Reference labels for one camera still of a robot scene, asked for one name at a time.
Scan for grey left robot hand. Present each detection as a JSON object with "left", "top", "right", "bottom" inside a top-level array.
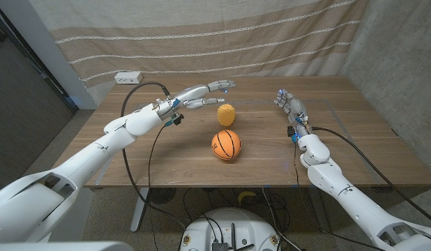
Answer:
[{"left": 154, "top": 79, "right": 237, "bottom": 121}]

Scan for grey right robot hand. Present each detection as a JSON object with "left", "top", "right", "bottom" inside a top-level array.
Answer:
[{"left": 273, "top": 89, "right": 312, "bottom": 136}]

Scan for orange toy basketball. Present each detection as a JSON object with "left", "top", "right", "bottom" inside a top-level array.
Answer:
[{"left": 211, "top": 129, "right": 242, "bottom": 161}]

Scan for yellow bumpy squeeze ball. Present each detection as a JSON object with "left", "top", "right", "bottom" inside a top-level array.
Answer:
[{"left": 216, "top": 103, "right": 236, "bottom": 128}]

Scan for beige striped fabric backdrop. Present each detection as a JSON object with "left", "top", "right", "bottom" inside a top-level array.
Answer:
[{"left": 29, "top": 0, "right": 370, "bottom": 90}]

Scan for white power strip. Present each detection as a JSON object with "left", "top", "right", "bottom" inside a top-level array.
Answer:
[{"left": 114, "top": 71, "right": 144, "bottom": 85}]

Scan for yellow curved floor object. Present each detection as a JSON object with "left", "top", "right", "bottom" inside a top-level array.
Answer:
[{"left": 237, "top": 190, "right": 257, "bottom": 206}]

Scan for grey table leg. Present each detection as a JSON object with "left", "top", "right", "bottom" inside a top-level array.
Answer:
[{"left": 307, "top": 186, "right": 332, "bottom": 234}]

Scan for round black floor fan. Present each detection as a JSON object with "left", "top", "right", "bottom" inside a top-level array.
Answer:
[{"left": 148, "top": 187, "right": 177, "bottom": 205}]

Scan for white table leg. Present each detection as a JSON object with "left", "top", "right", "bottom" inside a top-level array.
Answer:
[{"left": 130, "top": 187, "right": 151, "bottom": 234}]

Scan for white robot torso base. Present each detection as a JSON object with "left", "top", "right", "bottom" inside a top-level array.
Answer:
[{"left": 179, "top": 208, "right": 282, "bottom": 251}]

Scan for dark wooden door panel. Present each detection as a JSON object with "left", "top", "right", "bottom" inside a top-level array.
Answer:
[{"left": 0, "top": 10, "right": 79, "bottom": 191}]

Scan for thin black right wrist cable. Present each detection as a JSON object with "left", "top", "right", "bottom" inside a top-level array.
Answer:
[{"left": 292, "top": 140, "right": 302, "bottom": 191}]

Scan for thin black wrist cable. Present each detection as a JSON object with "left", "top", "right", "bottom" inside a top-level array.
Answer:
[
  {"left": 147, "top": 124, "right": 167, "bottom": 213},
  {"left": 292, "top": 140, "right": 302, "bottom": 191}
]

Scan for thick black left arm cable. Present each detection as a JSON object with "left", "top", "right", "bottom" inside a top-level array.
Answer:
[{"left": 120, "top": 81, "right": 187, "bottom": 231}]

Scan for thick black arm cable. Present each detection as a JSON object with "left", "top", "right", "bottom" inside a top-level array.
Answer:
[
  {"left": 120, "top": 81, "right": 187, "bottom": 231},
  {"left": 311, "top": 126, "right": 431, "bottom": 228}
]

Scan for thin black left wrist cable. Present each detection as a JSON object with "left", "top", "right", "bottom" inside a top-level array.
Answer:
[{"left": 147, "top": 124, "right": 167, "bottom": 213}]

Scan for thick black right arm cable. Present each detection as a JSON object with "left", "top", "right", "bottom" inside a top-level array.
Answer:
[{"left": 311, "top": 126, "right": 431, "bottom": 228}]

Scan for grey floor cable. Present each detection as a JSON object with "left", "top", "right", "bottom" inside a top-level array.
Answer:
[{"left": 261, "top": 187, "right": 302, "bottom": 251}]

